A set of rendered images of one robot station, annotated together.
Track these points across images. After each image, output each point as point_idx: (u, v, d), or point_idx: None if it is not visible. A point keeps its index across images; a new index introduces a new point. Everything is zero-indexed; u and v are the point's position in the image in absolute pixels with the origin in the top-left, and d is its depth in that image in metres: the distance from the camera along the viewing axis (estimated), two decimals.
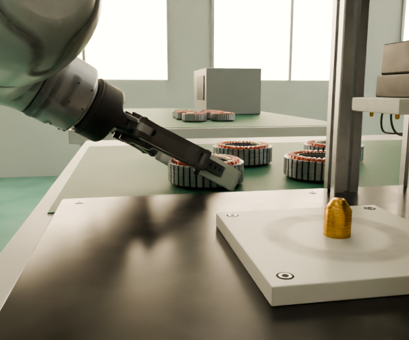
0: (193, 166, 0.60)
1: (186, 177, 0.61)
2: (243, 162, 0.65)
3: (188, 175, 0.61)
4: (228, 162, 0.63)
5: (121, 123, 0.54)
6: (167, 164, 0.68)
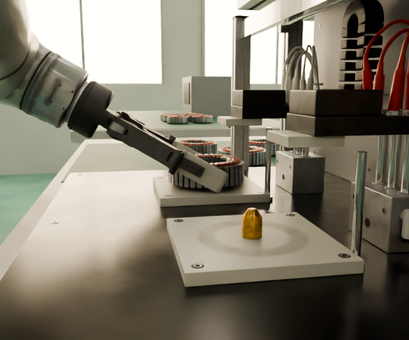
0: None
1: (175, 176, 0.62)
2: (241, 164, 0.63)
3: (177, 174, 0.62)
4: (223, 163, 0.62)
5: (103, 122, 0.58)
6: None
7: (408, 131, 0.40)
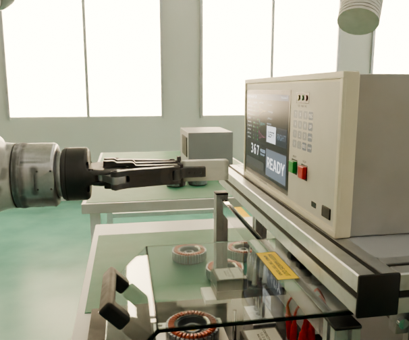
0: (174, 335, 0.88)
1: None
2: (216, 331, 0.90)
3: None
4: (203, 332, 0.89)
5: (91, 181, 0.59)
6: (194, 179, 0.65)
7: None
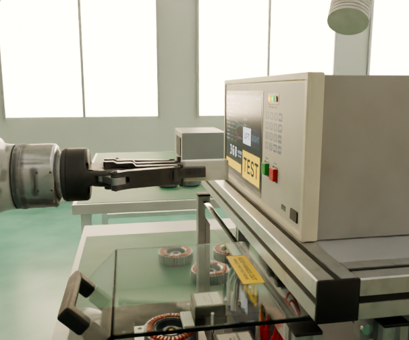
0: (152, 338, 0.87)
1: None
2: (195, 334, 0.89)
3: None
4: (181, 335, 0.88)
5: (91, 182, 0.59)
6: (194, 179, 0.65)
7: None
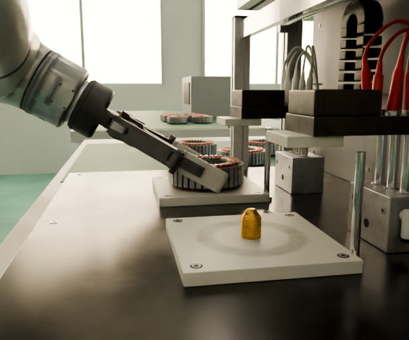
0: None
1: (175, 177, 0.62)
2: (241, 166, 0.63)
3: (176, 175, 0.62)
4: (222, 164, 0.62)
5: (103, 121, 0.58)
6: None
7: (407, 131, 0.40)
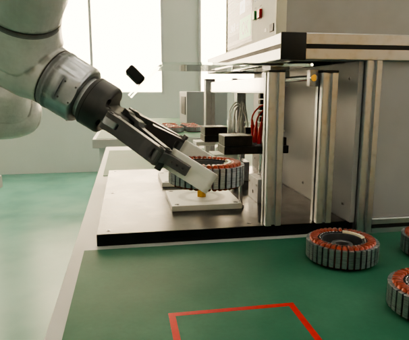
0: None
1: (170, 175, 0.63)
2: (236, 168, 0.62)
3: (171, 173, 0.63)
4: (216, 166, 0.62)
5: (102, 117, 0.62)
6: None
7: None
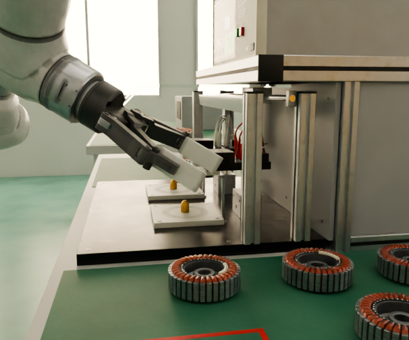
0: (172, 274, 0.66)
1: (169, 282, 0.67)
2: (230, 280, 0.65)
3: (169, 280, 0.67)
4: (210, 276, 0.65)
5: None
6: (188, 158, 0.72)
7: None
